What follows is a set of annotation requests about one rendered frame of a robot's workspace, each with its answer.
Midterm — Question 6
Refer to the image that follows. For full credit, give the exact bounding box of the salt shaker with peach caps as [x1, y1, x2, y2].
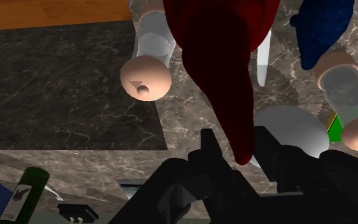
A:
[120, 0, 177, 102]

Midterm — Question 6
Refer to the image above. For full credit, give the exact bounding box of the blue pointed hat figure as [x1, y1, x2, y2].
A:
[289, 0, 355, 71]

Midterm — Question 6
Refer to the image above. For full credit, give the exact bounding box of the green box with yellow edge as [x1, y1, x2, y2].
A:
[326, 98, 358, 143]

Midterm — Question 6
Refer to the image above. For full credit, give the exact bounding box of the grey ball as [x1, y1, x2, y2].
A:
[249, 105, 331, 169]

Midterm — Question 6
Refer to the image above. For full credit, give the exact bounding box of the pepper shaker with peach caps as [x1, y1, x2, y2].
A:
[313, 51, 358, 153]

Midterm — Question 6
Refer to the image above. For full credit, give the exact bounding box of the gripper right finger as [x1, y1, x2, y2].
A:
[254, 125, 358, 224]

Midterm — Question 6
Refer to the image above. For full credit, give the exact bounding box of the white plastic knife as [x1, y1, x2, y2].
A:
[256, 29, 273, 87]

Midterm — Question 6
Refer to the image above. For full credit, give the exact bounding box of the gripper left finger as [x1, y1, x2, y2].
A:
[109, 129, 260, 224]

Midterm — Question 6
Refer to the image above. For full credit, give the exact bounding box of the dark green labelled bottle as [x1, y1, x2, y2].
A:
[0, 167, 51, 224]

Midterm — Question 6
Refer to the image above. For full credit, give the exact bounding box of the red pointed hat figure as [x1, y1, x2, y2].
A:
[162, 0, 281, 166]

